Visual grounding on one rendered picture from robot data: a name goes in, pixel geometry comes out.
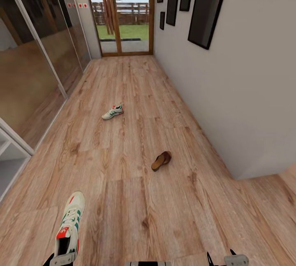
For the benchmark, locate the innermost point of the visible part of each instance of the sandal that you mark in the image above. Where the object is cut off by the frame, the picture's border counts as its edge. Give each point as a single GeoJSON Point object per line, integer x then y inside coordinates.
{"type": "Point", "coordinates": [164, 158]}

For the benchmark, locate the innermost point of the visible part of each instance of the door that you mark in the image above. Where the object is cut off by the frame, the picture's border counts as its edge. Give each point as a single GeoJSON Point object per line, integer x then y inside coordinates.
{"type": "Point", "coordinates": [124, 27]}

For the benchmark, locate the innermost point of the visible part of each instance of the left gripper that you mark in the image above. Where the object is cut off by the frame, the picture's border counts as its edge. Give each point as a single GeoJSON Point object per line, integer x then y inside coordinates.
{"type": "Point", "coordinates": [51, 257]}

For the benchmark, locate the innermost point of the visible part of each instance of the gym shoe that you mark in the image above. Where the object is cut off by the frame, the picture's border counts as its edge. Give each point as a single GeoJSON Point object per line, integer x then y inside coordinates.
{"type": "Point", "coordinates": [67, 239]}
{"type": "Point", "coordinates": [114, 111]}

